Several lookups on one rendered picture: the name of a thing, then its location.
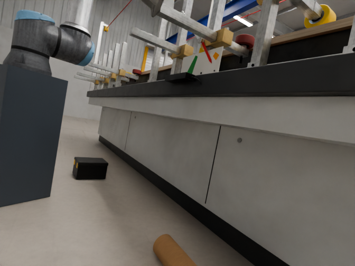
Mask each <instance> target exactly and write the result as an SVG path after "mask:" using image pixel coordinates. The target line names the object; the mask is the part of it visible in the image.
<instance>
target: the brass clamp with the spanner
mask: <svg viewBox="0 0 355 266"><path fill-rule="evenodd" d="M216 32H217V39H216V41H213V42H209V41H207V40H205V39H204V44H205V46H206V47H209V46H211V47H213V48H215V49H216V48H219V47H222V46H223V48H226V47H229V46H231V44H232V38H233V32H231V31H230V30H228V29H226V28H222V29H220V30H218V31H216Z"/></svg>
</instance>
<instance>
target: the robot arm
mask: <svg viewBox="0 0 355 266"><path fill-rule="evenodd" d="M141 1H142V2H143V3H144V4H146V5H147V6H148V7H149V8H150V9H151V16H152V17H155V16H156V15H157V13H158V12H159V10H160V8H161V6H162V4H163V1H164V0H141ZM92 4H93V0H69V2H68V8H67V14H66V20H65V22H64V23H62V24H60V28H59V27H57V26H54V25H55V21H54V20H53V19H52V18H51V17H49V16H47V15H45V14H42V13H39V12H36V11H31V10H26V9H22V10H19V11H18V12H17V14H16V18H15V20H14V30H13V37H12V44H11V51H10V53H9V54H8V55H7V57H6V58H5V60H4V61H3V64H9V65H13V66H15V67H19V68H23V69H27V70H30V71H34V72H37V73H41V74H45V75H49V76H52V72H51V68H50V64H49V59H50V57H53V58H56V59H59V60H62V61H66V62H69V63H72V64H74V65H79V66H82V67H84V66H86V65H88V64H89V63H90V61H91V59H92V57H93V55H94V52H95V45H94V43H93V42H92V41H91V40H90V38H91V35H90V33H89V32H88V27H89V21H90V15H91V10H92Z"/></svg>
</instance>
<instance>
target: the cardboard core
mask: <svg viewBox="0 0 355 266"><path fill-rule="evenodd" d="M153 251H154V253H155V254H156V256H157V257H158V259H159V260H160V261H161V263H162V264H163V265H164V266H197V265H196V264H195V263H194V262H193V260H192V259H191V258H190V257H189V256H188V255H187V254H186V253H185V252H184V251H183V249H182V248H181V247H180V246H179V245H178V244H177V243H176V242H175V241H174V240H173V238H172V237H171V236H170V235H168V234H163V235H161V236H159V237H158V238H157V239H156V241H155V242H154V245H153Z"/></svg>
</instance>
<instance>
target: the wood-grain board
mask: <svg viewBox="0 0 355 266"><path fill-rule="evenodd" d="M353 19H354V16H352V17H348V18H344V19H341V20H337V21H333V22H329V23H325V24H321V25H318V26H314V27H310V28H306V29H303V30H299V31H295V32H292V33H287V34H284V35H280V36H276V37H273V38H272V41H271V45H270V46H276V45H280V44H285V43H289V42H294V41H298V40H303V39H308V38H311V37H315V36H320V35H324V34H329V33H334V32H338V31H343V30H347V29H351V28H352V24H353ZM231 55H235V54H233V53H231V52H229V51H227V50H223V52H222V58H224V57H227V56H231ZM171 68H172V64H170V65H166V66H162V67H159V68H158V72H161V71H165V70H170V69H171ZM150 71H151V70H147V71H144V72H141V75H137V76H142V75H147V74H150Z"/></svg>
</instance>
